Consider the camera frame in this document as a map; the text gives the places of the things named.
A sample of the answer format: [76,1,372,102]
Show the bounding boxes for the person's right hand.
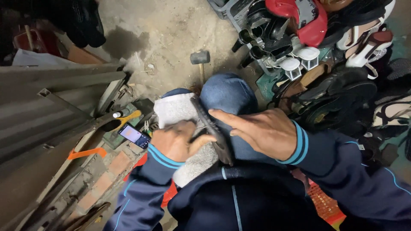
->
[208,108,298,161]

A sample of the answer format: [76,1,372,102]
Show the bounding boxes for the person's left hand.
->
[150,120,217,163]

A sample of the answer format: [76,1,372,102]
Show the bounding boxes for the black shoe sole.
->
[190,97,234,166]

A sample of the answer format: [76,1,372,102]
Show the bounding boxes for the white towel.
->
[153,93,219,188]

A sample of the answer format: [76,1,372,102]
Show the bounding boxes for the black smartphone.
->
[117,123,152,150]

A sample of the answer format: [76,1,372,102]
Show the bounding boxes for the black rubber mallet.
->
[190,50,211,84]

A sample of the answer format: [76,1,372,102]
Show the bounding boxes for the orange plastic strip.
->
[67,147,107,160]

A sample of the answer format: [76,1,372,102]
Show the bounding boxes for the orange plastic stool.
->
[124,153,347,227]

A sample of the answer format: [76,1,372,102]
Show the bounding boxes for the heap of shoes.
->
[231,0,411,167]

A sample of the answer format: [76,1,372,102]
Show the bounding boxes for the grey metal sheets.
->
[0,63,132,231]

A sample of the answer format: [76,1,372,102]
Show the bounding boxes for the dark hanging cloth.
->
[0,0,107,49]

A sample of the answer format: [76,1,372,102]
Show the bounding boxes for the yellow handled brush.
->
[102,110,142,132]

